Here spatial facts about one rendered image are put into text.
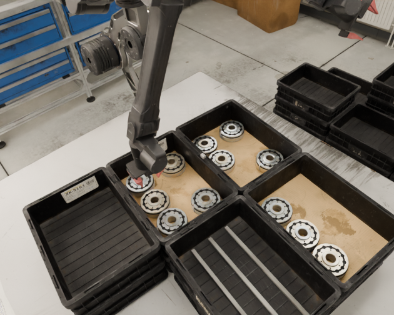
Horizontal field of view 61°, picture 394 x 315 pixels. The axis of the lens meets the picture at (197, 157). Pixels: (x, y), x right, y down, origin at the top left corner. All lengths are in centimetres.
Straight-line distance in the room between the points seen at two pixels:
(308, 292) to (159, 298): 47
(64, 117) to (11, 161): 57
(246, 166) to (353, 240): 44
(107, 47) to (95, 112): 124
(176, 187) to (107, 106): 194
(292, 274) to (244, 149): 53
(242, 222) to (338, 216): 32
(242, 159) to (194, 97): 64
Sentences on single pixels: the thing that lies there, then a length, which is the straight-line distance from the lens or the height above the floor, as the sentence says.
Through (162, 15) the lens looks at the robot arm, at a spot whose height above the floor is 150.
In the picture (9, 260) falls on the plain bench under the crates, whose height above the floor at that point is 70.
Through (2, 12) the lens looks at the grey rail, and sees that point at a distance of 272.
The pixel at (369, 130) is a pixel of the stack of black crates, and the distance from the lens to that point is 227.
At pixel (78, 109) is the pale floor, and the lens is 316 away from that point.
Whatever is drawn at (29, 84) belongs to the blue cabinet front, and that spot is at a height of 37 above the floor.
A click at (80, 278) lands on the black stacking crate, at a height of 83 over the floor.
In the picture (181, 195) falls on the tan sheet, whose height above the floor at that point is 83.
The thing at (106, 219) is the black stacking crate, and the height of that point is 83.
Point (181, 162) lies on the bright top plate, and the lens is 128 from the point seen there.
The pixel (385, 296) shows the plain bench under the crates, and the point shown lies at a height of 70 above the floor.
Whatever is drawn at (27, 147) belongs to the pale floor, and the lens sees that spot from 298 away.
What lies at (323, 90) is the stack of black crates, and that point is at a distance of 230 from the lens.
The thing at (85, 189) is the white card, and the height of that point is 88.
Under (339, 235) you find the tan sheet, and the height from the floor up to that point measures 83.
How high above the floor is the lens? 180
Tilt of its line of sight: 47 degrees down
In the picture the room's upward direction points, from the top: 5 degrees counter-clockwise
